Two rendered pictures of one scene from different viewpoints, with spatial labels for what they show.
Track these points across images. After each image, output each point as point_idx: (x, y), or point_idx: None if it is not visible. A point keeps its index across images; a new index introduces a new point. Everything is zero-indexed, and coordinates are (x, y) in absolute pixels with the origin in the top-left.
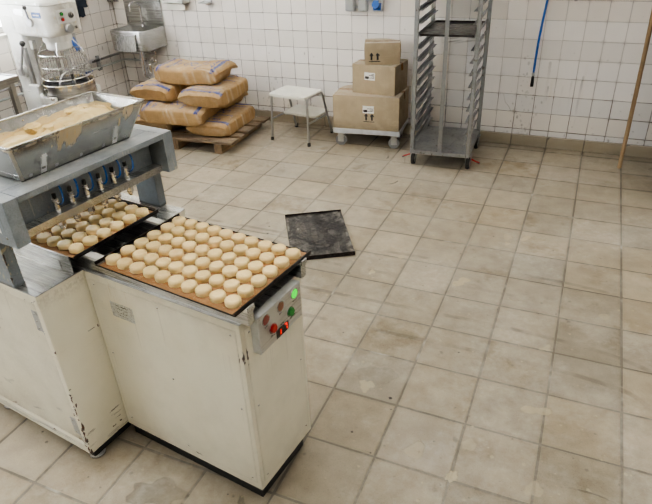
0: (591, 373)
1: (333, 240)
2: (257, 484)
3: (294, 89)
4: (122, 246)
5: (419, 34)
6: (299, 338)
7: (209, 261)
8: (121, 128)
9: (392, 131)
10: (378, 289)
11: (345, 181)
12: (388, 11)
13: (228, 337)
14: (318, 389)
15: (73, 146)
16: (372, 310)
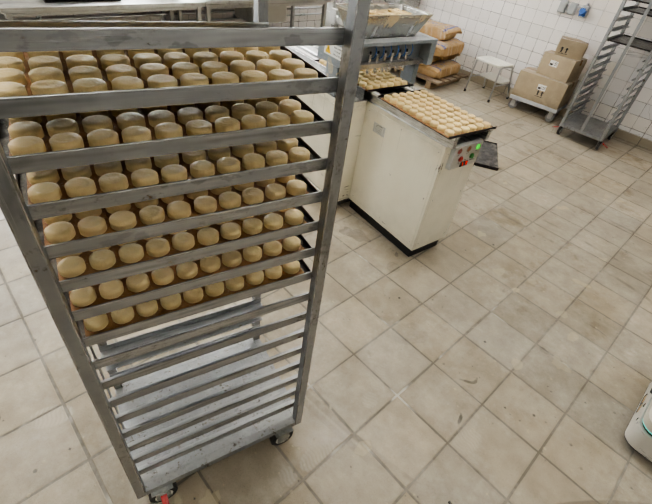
0: (628, 281)
1: (486, 158)
2: (410, 246)
3: (494, 59)
4: (392, 93)
5: (607, 39)
6: (465, 177)
7: (439, 113)
8: (414, 28)
9: (552, 108)
10: (506, 193)
11: (505, 129)
12: (589, 19)
13: (436, 153)
14: (452, 225)
15: (390, 28)
16: (498, 201)
